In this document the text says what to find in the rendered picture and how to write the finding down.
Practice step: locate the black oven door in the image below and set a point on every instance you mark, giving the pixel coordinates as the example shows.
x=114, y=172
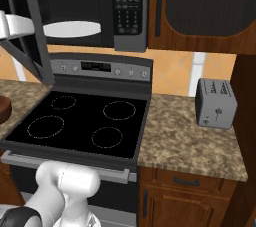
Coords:
x=115, y=197

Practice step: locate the brown bowl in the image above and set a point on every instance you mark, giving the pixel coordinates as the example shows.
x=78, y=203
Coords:
x=4, y=109

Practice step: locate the grey toaster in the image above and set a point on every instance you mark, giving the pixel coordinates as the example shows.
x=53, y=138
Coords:
x=216, y=104

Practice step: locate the brown wall cupboard door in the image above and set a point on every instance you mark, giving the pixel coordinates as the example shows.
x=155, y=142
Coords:
x=206, y=4

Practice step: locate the grey stove knob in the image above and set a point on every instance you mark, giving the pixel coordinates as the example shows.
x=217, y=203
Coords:
x=117, y=72
x=144, y=74
x=75, y=69
x=63, y=68
x=131, y=73

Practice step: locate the brown base cabinet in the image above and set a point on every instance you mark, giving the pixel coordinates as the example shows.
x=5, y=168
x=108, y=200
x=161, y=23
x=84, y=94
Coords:
x=8, y=184

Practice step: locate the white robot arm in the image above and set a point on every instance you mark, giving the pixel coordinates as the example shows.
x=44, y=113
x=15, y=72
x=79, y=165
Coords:
x=68, y=181

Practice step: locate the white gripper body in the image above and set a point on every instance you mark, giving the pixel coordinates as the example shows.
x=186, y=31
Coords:
x=20, y=26

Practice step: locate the grey microwave door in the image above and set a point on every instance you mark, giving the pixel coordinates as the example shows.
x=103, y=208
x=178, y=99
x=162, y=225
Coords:
x=38, y=27

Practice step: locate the white microwave turntable plate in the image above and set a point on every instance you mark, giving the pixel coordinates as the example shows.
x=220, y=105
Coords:
x=71, y=29

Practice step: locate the brown base cupboard door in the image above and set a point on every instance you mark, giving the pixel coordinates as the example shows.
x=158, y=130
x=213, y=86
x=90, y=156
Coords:
x=180, y=209

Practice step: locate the tall brown cabinet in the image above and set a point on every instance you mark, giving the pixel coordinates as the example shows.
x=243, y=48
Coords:
x=246, y=111

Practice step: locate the black and grey microwave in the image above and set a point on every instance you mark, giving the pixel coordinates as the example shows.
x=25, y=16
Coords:
x=130, y=11

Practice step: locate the brown drawer front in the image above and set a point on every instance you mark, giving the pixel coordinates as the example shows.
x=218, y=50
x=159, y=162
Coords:
x=160, y=177

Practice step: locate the black and grey stove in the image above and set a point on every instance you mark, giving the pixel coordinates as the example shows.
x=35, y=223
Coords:
x=83, y=121

